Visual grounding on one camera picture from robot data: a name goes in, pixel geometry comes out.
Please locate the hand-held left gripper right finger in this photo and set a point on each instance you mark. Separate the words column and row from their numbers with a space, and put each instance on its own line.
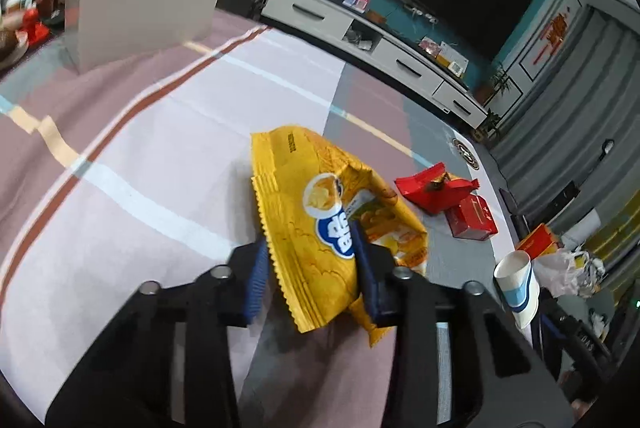
column 362, row 258

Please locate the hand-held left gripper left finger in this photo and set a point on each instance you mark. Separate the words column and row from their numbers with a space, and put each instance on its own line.
column 257, row 273

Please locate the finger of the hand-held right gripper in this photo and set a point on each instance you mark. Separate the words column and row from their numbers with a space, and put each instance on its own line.
column 547, row 333

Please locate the white and blue paper cup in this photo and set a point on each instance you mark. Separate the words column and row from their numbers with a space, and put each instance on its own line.
column 515, row 283

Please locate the red wrapper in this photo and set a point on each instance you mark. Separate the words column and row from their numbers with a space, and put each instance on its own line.
column 425, row 193

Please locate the yellow snack bag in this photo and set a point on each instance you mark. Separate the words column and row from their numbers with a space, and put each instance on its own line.
column 300, row 188

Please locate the red cigarette box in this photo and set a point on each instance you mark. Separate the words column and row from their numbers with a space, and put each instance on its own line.
column 472, row 218

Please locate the large white plastic bag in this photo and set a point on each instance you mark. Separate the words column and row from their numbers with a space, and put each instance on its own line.
column 560, row 273

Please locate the black and white cloth pile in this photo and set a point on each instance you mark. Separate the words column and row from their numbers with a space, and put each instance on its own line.
column 592, row 275

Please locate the red shopping bag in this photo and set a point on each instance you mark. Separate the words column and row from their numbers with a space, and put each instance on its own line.
column 537, row 242

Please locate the white tower appliance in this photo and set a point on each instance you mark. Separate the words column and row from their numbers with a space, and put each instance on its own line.
column 582, row 228

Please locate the yellow curtain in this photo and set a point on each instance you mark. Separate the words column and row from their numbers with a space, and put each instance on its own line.
column 617, row 228

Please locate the black upright vacuum cleaner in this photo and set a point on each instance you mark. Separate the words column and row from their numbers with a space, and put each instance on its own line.
column 567, row 195

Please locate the checked pink grey tablecloth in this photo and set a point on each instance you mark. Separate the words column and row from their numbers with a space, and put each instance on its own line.
column 150, row 133

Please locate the small potted plant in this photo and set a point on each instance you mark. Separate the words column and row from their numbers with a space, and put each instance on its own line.
column 489, row 125

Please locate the potted plant in brown pot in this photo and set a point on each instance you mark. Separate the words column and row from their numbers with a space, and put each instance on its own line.
column 492, row 88

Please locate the white desk calendar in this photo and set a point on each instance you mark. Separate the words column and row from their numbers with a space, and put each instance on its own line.
column 452, row 58

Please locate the pink picture card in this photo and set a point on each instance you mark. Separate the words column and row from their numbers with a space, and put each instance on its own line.
column 429, row 46

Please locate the grey curtain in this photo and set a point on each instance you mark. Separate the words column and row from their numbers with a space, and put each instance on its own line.
column 565, row 98

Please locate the white power strip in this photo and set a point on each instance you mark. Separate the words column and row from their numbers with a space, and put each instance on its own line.
column 420, row 13

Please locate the white television cabinet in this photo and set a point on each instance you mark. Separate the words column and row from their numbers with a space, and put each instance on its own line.
column 320, row 8

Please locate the white storage box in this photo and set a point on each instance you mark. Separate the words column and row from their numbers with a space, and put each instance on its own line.
column 145, row 8

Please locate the red hanging knot ornament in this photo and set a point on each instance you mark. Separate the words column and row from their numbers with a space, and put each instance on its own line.
column 555, row 30

